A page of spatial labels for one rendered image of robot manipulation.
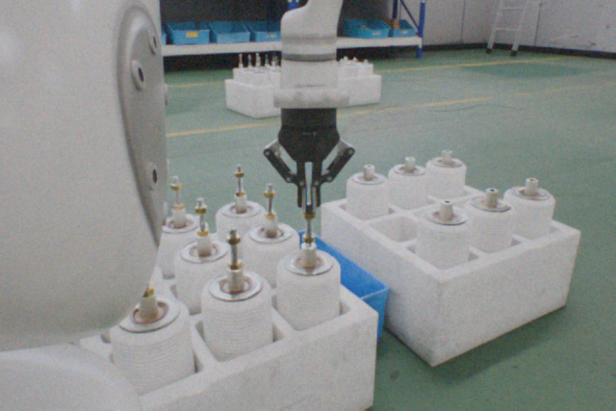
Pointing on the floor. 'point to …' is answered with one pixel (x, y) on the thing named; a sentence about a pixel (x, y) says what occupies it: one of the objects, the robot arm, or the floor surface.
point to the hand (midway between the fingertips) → (308, 197)
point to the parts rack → (297, 9)
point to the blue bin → (357, 280)
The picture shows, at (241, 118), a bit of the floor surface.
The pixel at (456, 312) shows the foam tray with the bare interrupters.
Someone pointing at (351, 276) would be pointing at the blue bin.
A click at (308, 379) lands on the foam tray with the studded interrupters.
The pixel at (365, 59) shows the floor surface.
